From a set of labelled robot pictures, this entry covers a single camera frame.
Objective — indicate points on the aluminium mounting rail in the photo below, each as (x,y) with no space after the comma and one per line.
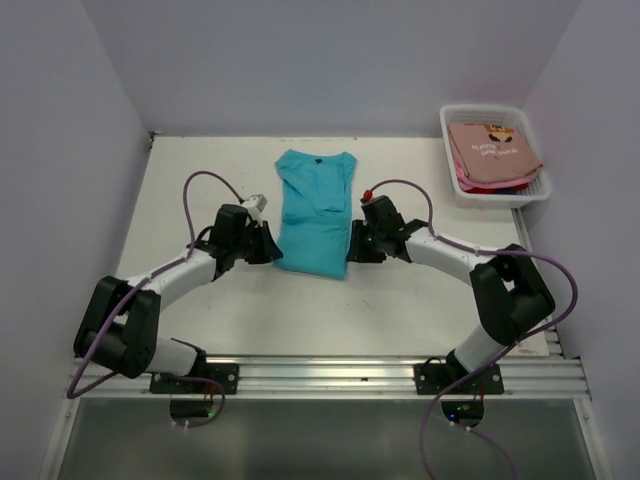
(391,377)

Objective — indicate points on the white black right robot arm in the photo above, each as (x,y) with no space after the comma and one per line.
(510,295)

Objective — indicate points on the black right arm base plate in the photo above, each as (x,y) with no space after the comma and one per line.
(432,377)

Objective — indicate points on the pink printed folded t shirt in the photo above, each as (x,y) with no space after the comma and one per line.
(491,153)

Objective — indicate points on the turquoise t shirt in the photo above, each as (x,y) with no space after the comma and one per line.
(316,213)

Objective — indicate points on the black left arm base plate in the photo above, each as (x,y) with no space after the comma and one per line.
(205,378)

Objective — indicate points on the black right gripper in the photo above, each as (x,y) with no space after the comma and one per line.
(357,252)

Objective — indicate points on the red folded t shirt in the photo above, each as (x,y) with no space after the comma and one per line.
(510,190)

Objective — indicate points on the white plastic basket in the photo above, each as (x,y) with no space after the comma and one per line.
(511,117)

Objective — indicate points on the light pink folded t shirt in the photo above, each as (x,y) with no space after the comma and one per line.
(465,183)

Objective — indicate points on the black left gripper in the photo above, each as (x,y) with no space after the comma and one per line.
(268,250)

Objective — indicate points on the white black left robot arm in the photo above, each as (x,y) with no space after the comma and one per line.
(120,327)

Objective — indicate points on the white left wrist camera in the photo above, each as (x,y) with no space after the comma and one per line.
(255,205)

